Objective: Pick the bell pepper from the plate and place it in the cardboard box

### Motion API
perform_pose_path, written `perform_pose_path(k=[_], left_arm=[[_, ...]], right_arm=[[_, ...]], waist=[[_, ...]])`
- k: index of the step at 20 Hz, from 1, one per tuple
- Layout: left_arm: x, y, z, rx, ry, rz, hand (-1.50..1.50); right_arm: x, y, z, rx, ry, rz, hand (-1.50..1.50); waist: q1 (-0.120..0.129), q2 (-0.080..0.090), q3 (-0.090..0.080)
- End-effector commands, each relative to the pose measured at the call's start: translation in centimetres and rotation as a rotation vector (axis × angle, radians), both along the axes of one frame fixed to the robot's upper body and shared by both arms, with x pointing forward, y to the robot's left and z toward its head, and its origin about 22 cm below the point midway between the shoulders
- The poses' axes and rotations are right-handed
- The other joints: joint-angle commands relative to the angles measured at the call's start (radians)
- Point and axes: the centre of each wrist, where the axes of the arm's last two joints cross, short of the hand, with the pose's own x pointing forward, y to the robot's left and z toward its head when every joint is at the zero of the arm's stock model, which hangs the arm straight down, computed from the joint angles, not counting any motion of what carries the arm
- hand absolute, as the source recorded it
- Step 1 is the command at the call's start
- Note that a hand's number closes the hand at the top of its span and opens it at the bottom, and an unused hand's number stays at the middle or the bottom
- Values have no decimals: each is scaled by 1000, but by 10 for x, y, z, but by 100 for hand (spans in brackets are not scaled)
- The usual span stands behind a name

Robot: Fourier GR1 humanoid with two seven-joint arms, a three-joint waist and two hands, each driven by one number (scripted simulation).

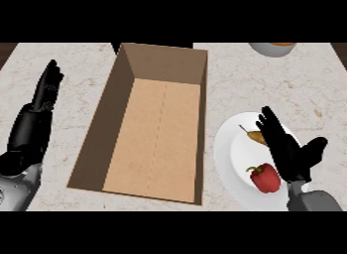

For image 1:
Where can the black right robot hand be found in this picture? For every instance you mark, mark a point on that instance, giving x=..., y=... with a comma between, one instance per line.
x=288, y=149

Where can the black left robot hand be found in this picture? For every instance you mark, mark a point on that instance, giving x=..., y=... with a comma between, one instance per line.
x=31, y=129

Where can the grey bowl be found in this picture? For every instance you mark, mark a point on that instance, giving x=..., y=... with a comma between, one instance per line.
x=273, y=49

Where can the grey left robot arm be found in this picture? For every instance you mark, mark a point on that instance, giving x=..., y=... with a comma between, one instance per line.
x=9, y=191

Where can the red bell pepper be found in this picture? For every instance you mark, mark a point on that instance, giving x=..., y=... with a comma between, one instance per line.
x=264, y=178

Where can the brown cardboard box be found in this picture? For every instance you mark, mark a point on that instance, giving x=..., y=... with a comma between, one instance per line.
x=155, y=132

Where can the yellow-brown pear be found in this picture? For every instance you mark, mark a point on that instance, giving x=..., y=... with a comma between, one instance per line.
x=257, y=135

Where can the orange fruit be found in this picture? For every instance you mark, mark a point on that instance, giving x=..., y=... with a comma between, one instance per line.
x=282, y=44

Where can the white plate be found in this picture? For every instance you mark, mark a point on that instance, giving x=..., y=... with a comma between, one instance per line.
x=244, y=155

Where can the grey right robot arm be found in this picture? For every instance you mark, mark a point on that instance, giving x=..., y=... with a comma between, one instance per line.
x=307, y=198

